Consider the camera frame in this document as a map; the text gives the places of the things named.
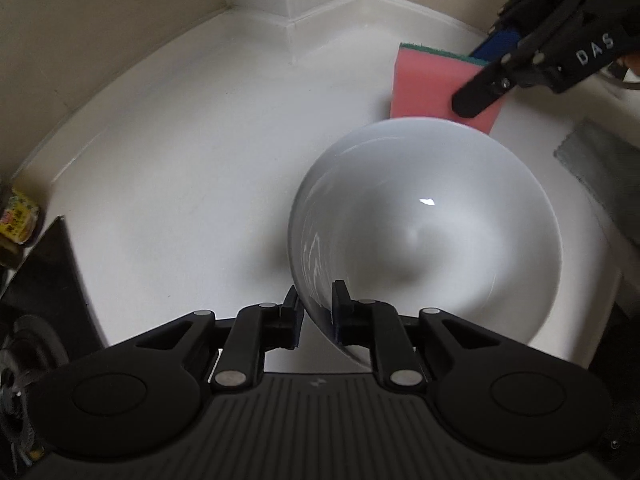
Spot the pink green sponge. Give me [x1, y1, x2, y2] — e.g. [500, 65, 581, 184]
[390, 44, 502, 134]

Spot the white ceramic bowl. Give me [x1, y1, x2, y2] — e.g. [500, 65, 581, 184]
[288, 117, 562, 344]

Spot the person's right hand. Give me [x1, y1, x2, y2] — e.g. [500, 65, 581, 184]
[617, 53, 640, 77]

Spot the grey tape patch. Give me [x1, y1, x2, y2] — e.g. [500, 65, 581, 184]
[554, 119, 639, 246]

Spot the black gas stove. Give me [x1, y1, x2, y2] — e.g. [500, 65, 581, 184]
[1, 216, 105, 479]

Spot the yellow label sauce jar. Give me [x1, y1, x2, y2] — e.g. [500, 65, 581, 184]
[1, 182, 42, 269]

